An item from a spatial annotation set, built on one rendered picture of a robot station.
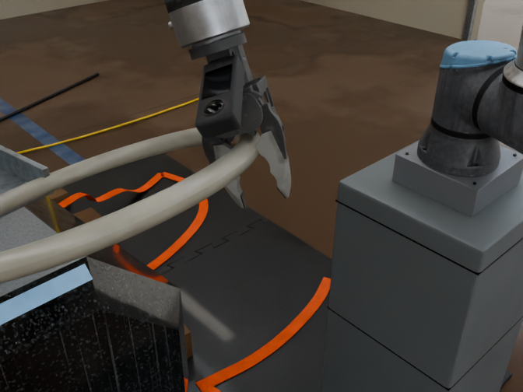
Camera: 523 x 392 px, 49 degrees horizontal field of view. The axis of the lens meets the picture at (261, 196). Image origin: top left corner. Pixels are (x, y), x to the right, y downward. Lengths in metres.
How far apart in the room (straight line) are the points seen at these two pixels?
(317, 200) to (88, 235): 2.44
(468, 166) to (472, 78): 0.21
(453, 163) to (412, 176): 0.11
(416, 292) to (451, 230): 0.20
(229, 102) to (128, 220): 0.17
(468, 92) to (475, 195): 0.23
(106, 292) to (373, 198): 0.65
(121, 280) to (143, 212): 0.79
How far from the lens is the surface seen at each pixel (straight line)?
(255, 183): 3.09
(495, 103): 1.25
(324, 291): 2.37
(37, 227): 1.44
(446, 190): 1.38
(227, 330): 2.20
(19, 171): 1.09
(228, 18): 0.68
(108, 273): 1.34
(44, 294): 1.27
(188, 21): 0.69
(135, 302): 1.38
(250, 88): 0.69
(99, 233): 0.57
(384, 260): 1.45
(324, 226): 2.76
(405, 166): 1.42
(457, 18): 5.85
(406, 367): 1.60
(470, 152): 1.37
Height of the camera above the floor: 1.57
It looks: 32 degrees down
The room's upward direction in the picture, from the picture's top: straight up
